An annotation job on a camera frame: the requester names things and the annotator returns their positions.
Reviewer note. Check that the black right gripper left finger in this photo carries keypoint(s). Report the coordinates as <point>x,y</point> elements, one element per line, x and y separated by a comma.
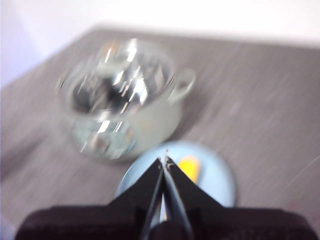
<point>100,222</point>

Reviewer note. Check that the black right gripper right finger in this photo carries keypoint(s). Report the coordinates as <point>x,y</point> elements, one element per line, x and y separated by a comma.
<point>225,222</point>

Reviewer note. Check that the yellow corn cob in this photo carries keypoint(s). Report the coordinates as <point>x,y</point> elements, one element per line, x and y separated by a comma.
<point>190,167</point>

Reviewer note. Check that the blue round plate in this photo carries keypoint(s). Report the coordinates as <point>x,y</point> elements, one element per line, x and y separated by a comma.
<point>215,180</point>

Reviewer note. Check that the pale green electric steamer pot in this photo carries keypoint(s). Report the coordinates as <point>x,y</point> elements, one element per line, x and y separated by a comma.
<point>155,120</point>

